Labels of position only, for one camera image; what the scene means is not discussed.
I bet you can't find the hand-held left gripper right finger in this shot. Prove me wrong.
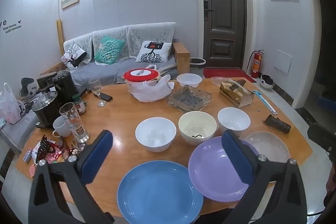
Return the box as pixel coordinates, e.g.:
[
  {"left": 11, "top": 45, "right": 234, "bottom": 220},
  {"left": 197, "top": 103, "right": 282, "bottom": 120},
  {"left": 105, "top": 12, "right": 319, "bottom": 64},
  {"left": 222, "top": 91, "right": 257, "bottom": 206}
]
[{"left": 221, "top": 130, "right": 307, "bottom": 224}]

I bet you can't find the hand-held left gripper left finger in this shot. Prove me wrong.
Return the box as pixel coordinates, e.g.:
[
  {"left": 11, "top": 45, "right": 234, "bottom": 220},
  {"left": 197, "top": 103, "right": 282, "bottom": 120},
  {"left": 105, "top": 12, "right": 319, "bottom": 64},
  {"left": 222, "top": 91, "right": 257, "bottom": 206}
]
[{"left": 28, "top": 130, "right": 114, "bottom": 224}]

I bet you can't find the purple plate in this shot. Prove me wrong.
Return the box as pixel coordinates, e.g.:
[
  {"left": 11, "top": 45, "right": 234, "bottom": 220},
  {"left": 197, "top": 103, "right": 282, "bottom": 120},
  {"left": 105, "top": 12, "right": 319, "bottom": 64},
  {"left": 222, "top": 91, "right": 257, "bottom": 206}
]
[{"left": 188, "top": 136, "right": 260, "bottom": 202}]

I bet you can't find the pale grey plate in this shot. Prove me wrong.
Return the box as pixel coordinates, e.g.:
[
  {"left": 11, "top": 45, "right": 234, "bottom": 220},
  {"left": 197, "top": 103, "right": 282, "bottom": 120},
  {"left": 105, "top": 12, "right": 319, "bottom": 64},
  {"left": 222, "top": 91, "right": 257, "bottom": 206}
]
[{"left": 244, "top": 132, "right": 290, "bottom": 165}]

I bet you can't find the cream bowl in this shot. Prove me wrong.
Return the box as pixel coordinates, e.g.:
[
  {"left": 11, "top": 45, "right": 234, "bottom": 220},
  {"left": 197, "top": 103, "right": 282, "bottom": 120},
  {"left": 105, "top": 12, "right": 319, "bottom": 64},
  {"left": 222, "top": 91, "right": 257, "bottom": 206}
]
[{"left": 178, "top": 111, "right": 217, "bottom": 146}]

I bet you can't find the blue plate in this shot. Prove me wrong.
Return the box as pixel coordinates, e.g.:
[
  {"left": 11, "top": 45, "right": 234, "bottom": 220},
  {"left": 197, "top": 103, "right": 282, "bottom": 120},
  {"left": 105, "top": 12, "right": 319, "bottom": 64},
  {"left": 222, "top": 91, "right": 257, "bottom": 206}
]
[{"left": 117, "top": 160, "right": 204, "bottom": 224}]

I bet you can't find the pile of snack wrappers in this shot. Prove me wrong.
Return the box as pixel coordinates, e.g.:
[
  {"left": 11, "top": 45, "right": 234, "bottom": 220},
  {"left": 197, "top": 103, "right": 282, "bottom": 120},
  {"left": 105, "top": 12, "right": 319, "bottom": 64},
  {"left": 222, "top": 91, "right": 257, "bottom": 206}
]
[{"left": 30, "top": 139, "right": 80, "bottom": 165}]

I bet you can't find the tall printed drinking glass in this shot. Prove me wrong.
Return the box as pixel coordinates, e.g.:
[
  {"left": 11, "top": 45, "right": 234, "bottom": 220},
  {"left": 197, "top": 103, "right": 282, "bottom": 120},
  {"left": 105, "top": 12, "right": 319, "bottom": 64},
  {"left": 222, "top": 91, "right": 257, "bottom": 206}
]
[{"left": 59, "top": 102, "right": 90, "bottom": 144}]

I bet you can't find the white mug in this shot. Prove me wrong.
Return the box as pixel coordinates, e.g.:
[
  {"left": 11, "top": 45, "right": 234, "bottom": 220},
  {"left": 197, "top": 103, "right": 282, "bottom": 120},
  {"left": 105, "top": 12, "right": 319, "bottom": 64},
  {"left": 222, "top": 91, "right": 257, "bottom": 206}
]
[{"left": 52, "top": 117, "right": 72, "bottom": 138}]

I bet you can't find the dark cylindrical case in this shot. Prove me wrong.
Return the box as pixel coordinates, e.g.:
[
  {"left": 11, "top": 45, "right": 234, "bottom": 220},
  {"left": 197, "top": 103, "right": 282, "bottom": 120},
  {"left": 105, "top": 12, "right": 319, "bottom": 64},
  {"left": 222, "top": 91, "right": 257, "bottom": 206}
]
[{"left": 263, "top": 114, "right": 291, "bottom": 133}]

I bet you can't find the black hair claw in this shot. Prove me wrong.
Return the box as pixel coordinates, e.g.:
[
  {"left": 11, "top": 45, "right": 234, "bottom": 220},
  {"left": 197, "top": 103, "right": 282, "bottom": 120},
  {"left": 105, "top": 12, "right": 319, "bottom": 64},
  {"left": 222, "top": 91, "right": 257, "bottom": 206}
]
[{"left": 35, "top": 135, "right": 52, "bottom": 165}]

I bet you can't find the brown spice jar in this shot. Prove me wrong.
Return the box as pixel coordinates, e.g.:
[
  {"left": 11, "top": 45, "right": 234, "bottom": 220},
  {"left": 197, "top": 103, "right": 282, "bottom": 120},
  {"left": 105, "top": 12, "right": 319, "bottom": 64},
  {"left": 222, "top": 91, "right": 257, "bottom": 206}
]
[{"left": 72, "top": 94, "right": 87, "bottom": 115}]

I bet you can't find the black phone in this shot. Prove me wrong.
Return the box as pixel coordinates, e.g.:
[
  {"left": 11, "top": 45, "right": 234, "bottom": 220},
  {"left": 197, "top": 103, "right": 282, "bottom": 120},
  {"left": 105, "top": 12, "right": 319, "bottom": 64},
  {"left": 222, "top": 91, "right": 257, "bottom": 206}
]
[{"left": 93, "top": 92, "right": 113, "bottom": 102}]

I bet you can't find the gold tissue box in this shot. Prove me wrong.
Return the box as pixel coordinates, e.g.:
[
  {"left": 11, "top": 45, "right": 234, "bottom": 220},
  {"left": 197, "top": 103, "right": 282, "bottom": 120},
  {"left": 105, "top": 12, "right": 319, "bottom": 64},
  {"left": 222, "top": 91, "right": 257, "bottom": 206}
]
[{"left": 219, "top": 79, "right": 255, "bottom": 108}]

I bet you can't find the black steel pot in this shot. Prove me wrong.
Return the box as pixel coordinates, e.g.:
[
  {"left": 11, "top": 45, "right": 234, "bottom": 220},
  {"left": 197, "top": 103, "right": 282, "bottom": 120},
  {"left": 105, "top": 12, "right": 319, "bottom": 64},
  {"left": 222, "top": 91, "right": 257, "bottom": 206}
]
[{"left": 32, "top": 91, "right": 63, "bottom": 128}]

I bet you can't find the wine glass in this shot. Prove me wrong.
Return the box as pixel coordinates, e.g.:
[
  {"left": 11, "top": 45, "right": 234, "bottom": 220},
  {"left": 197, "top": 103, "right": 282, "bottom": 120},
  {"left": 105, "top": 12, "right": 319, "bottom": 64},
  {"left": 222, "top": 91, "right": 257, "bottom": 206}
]
[{"left": 88, "top": 78, "right": 106, "bottom": 107}]

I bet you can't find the square glass ashtray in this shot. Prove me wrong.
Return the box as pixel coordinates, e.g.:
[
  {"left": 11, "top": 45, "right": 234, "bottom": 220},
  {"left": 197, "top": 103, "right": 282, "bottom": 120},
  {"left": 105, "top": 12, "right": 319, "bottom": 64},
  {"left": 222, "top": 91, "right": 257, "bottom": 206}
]
[{"left": 166, "top": 86, "right": 213, "bottom": 112}]

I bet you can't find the black kettle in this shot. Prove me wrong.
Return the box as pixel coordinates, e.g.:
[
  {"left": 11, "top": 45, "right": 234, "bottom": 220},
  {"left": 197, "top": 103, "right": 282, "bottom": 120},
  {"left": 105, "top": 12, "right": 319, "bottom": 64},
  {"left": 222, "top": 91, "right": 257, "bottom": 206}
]
[{"left": 52, "top": 70, "right": 79, "bottom": 107}]

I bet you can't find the black and white helmet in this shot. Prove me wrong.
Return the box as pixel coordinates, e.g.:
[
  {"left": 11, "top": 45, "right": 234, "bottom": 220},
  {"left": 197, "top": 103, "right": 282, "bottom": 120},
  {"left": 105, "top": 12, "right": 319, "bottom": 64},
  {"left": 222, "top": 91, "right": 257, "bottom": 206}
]
[{"left": 260, "top": 74, "right": 275, "bottom": 90}]

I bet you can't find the clear plastic plate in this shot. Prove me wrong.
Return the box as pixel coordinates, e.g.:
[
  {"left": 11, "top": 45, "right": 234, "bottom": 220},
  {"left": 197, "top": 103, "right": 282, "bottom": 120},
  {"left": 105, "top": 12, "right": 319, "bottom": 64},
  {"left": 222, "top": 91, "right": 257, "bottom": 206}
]
[{"left": 210, "top": 76, "right": 231, "bottom": 87}]

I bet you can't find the red doormat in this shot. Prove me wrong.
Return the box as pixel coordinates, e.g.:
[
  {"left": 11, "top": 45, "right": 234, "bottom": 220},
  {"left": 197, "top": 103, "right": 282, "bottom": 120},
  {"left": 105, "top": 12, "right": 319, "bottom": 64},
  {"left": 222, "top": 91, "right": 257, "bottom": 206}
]
[{"left": 203, "top": 68, "right": 258, "bottom": 79}]

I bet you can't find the white plastic bag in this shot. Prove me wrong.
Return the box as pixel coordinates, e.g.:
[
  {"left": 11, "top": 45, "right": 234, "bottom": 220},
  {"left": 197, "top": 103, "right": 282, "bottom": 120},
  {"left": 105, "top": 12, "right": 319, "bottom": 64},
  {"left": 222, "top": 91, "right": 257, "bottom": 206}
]
[{"left": 128, "top": 64, "right": 175, "bottom": 103}]

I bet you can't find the white plastic bowl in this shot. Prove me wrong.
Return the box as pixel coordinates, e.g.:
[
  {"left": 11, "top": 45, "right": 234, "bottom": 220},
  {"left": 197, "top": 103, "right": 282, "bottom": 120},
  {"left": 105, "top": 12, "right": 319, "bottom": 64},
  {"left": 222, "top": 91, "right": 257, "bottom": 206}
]
[{"left": 176, "top": 73, "right": 202, "bottom": 89}]

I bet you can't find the grey sofa with lace cover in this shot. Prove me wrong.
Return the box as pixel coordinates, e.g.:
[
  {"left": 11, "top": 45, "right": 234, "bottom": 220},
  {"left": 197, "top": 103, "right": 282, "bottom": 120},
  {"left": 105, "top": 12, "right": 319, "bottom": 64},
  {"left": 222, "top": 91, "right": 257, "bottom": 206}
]
[{"left": 41, "top": 22, "right": 191, "bottom": 86}]

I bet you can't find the red lidded container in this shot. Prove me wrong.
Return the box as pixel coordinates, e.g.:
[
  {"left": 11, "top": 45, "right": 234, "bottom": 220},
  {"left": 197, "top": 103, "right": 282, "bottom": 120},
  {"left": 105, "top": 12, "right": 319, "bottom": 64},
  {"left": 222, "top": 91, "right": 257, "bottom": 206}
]
[{"left": 124, "top": 68, "right": 160, "bottom": 90}]

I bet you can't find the red fire extinguisher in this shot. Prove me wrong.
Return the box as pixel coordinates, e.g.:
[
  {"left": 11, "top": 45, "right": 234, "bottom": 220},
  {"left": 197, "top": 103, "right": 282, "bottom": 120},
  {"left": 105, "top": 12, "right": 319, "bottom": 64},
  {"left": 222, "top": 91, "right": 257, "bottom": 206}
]
[{"left": 248, "top": 50, "right": 264, "bottom": 79}]

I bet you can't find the white small appliance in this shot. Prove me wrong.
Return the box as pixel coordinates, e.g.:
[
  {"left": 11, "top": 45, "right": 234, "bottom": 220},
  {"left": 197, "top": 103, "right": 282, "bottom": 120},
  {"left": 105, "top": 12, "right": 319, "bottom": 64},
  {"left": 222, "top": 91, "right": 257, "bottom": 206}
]
[{"left": 20, "top": 78, "right": 38, "bottom": 98}]

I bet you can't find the pink patterned plastic bag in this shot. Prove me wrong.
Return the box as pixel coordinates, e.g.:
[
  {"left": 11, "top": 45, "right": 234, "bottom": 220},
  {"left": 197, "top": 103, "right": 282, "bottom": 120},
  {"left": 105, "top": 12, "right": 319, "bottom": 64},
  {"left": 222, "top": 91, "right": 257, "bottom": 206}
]
[{"left": 0, "top": 83, "right": 22, "bottom": 125}]

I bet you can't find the grey trash bin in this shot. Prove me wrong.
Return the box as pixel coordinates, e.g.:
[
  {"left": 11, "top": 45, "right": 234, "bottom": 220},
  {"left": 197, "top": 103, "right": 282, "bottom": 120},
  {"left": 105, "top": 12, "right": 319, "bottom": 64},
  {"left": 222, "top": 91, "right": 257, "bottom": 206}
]
[{"left": 189, "top": 58, "right": 206, "bottom": 75}]

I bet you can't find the black and white pillow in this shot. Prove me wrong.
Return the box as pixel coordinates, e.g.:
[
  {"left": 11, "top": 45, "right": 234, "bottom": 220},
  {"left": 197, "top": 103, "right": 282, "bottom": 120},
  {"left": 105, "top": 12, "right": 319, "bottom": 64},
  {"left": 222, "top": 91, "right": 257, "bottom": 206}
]
[{"left": 61, "top": 42, "right": 88, "bottom": 68}]

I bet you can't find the green leaf pillow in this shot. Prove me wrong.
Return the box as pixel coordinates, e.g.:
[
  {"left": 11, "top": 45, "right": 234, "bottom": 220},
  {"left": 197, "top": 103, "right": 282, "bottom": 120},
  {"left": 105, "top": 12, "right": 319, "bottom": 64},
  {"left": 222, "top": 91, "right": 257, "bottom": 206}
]
[{"left": 94, "top": 36, "right": 126, "bottom": 65}]

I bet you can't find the white tree print pillow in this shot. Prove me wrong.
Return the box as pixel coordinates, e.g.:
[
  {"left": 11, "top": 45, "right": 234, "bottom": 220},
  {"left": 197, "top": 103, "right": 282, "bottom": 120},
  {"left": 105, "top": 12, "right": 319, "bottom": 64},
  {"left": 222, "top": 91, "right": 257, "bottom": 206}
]
[{"left": 136, "top": 41, "right": 172, "bottom": 63}]

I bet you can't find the wooden plank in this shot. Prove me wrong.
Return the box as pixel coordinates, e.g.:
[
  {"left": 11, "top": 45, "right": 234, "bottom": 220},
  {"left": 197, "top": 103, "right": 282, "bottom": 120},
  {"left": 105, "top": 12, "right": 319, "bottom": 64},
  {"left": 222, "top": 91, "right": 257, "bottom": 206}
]
[{"left": 56, "top": 19, "right": 65, "bottom": 55}]

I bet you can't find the dark brown door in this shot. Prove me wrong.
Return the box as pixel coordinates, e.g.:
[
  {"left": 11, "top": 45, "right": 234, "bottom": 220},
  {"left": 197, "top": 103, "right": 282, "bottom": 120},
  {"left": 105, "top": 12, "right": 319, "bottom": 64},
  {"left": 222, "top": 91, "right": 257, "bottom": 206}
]
[{"left": 201, "top": 0, "right": 248, "bottom": 69}]

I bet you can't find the white wall panel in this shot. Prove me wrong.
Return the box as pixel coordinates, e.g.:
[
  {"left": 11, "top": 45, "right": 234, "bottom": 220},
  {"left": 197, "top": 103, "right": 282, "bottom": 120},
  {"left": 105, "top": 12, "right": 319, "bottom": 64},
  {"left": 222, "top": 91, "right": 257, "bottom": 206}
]
[{"left": 274, "top": 50, "right": 292, "bottom": 73}]

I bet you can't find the wall text decal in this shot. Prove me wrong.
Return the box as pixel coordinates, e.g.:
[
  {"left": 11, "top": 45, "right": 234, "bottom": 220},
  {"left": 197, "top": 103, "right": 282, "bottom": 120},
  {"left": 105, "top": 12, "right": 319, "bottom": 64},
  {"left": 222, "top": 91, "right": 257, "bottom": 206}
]
[{"left": 0, "top": 19, "right": 23, "bottom": 34}]

